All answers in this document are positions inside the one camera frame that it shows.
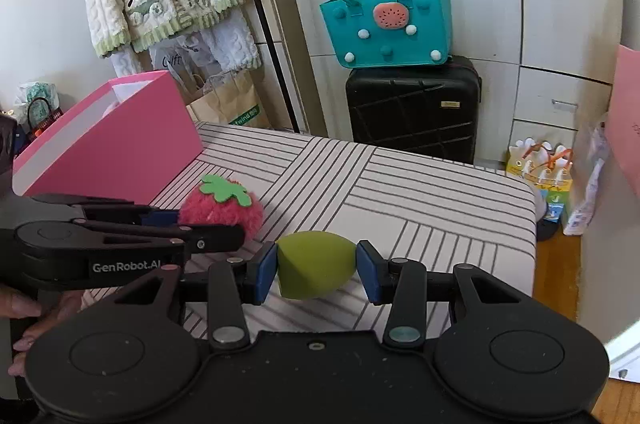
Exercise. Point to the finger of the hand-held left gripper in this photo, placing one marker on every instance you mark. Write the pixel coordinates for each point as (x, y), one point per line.
(220, 239)
(162, 217)

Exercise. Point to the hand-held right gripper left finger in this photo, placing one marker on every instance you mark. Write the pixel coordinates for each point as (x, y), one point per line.
(265, 274)

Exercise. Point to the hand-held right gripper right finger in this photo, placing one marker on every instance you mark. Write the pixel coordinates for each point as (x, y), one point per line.
(370, 274)

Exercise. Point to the red strawberry plush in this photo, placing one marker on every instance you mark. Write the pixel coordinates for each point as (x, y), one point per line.
(220, 214)

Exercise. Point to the green makeup sponge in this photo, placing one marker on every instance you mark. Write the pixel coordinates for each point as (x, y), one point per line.
(315, 264)

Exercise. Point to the pink cardboard box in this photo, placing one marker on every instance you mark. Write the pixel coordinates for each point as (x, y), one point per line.
(125, 144)

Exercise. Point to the person's left hand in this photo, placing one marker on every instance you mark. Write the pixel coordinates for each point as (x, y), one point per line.
(20, 304)

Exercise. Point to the brown paper bag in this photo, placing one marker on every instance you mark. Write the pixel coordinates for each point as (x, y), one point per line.
(225, 104)

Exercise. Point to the dark woven basket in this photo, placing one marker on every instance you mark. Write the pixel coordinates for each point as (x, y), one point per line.
(42, 124)

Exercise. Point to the white gift bag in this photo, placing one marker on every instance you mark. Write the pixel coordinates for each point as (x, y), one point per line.
(170, 59)

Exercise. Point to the black suitcase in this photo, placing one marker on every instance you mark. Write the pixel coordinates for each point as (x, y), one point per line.
(410, 114)

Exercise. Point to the white green patterned pack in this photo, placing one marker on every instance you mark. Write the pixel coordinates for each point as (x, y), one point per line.
(37, 91)

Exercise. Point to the clear plastic bag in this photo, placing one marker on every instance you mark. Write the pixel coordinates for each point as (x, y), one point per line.
(585, 204)

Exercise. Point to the teal felt tote bag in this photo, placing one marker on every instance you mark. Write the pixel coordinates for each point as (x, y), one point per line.
(350, 29)

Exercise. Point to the pink shopping bag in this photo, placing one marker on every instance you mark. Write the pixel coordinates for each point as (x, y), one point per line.
(627, 114)

